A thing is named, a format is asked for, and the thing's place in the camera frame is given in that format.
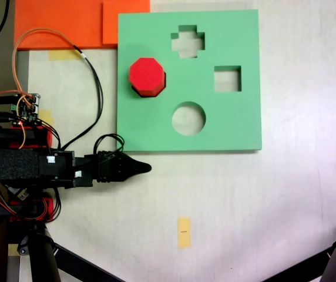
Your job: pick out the yellow tape piece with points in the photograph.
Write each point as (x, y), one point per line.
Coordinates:
(63, 55)
(47, 116)

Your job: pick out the small circuit board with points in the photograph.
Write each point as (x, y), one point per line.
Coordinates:
(24, 108)

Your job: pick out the yellow tape with black mark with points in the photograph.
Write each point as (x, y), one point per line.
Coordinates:
(184, 233)

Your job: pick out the green shape sorting board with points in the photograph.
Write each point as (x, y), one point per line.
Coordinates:
(229, 132)

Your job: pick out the black camera tripod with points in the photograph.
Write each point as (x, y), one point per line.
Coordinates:
(43, 258)

